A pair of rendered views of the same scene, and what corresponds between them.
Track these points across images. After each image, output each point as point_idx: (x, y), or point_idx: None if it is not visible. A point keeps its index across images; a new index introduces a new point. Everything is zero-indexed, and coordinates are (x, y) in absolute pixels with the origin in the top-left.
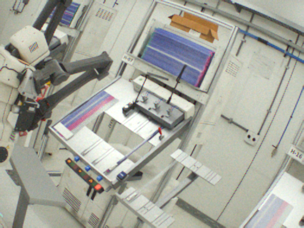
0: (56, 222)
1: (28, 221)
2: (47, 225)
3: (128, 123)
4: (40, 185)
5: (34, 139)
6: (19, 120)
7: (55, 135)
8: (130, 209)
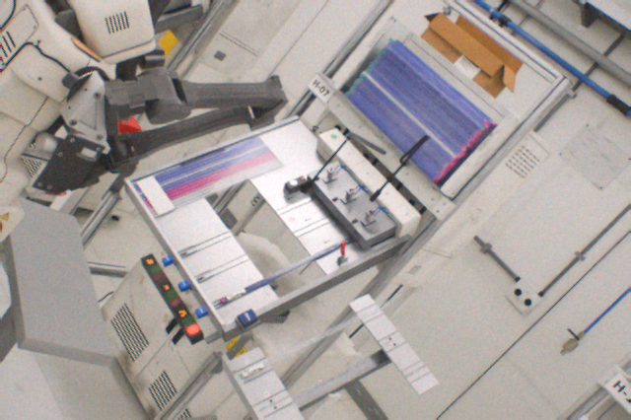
0: (76, 378)
1: (5, 369)
2: (51, 385)
3: (289, 215)
4: (62, 309)
5: (85, 188)
6: (52, 169)
7: (135, 200)
8: (242, 397)
